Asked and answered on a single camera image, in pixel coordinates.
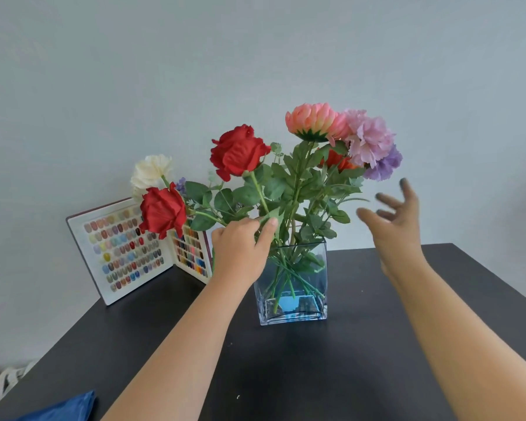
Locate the person's left hand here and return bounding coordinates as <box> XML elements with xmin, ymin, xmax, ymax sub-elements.
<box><xmin>210</xmin><ymin>216</ymin><xmax>279</xmax><ymax>289</ymax></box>

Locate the person's right hand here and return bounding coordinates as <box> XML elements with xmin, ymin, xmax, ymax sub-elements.
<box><xmin>356</xmin><ymin>178</ymin><xmax>426</xmax><ymax>284</ymax></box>

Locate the red artificial rose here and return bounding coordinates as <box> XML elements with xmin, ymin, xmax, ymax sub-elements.
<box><xmin>210</xmin><ymin>124</ymin><xmax>286</xmax><ymax>224</ymax></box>
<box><xmin>139</xmin><ymin>182</ymin><xmax>227</xmax><ymax>241</ymax></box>

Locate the person's left forearm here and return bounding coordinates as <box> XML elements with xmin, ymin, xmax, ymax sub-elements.
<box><xmin>100</xmin><ymin>274</ymin><xmax>256</xmax><ymax>421</ymax></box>

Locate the person's right forearm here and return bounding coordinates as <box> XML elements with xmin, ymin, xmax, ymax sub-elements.
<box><xmin>388</xmin><ymin>254</ymin><xmax>526</xmax><ymax>421</ymax></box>

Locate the purple artificial hydrangea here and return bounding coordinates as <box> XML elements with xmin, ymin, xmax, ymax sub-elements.
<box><xmin>362</xmin><ymin>144</ymin><xmax>403</xmax><ymax>182</ymax></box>

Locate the orange red artificial flower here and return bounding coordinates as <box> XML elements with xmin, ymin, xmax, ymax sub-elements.
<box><xmin>319</xmin><ymin>146</ymin><xmax>360</xmax><ymax>172</ymax></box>

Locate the square clear glass vase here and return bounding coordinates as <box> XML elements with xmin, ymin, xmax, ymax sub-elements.
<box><xmin>253</xmin><ymin>239</ymin><xmax>328</xmax><ymax>327</ymax></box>

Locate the pink artificial hydrangea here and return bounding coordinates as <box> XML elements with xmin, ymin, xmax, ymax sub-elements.
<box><xmin>344</xmin><ymin>109</ymin><xmax>396</xmax><ymax>170</ymax></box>

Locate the pink orange artificial chrysanthemum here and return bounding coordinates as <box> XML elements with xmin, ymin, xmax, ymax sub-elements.
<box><xmin>283</xmin><ymin>102</ymin><xmax>352</xmax><ymax>246</ymax></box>

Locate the cream artificial flower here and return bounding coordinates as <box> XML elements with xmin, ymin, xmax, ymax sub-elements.
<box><xmin>130</xmin><ymin>154</ymin><xmax>174</xmax><ymax>202</ymax></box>

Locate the nail colour sample book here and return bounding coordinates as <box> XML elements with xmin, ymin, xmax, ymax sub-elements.
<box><xmin>65</xmin><ymin>196</ymin><xmax>214</xmax><ymax>307</ymax></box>

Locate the blue cloth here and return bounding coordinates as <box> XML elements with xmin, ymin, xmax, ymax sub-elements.
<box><xmin>15</xmin><ymin>390</ymin><xmax>98</xmax><ymax>421</ymax></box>

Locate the white bag with straps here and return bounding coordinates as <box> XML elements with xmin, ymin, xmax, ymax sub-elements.
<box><xmin>0</xmin><ymin>359</ymin><xmax>39</xmax><ymax>413</ymax></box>

